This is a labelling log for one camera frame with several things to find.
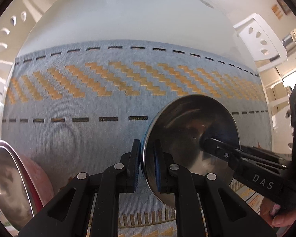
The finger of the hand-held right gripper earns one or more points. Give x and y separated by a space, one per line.
266 154
222 151

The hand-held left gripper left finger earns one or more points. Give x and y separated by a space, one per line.
137 163

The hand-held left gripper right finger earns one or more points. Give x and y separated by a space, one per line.
157 167

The person's right hand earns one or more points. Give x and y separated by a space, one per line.
283 221

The blue-grey patterned table mat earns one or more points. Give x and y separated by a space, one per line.
88 133

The white chair with holes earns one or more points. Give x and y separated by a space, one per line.
251 27
14 37

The pink steel bowl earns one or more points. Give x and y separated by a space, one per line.
9 182

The framed wall picture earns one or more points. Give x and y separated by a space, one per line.
283 6

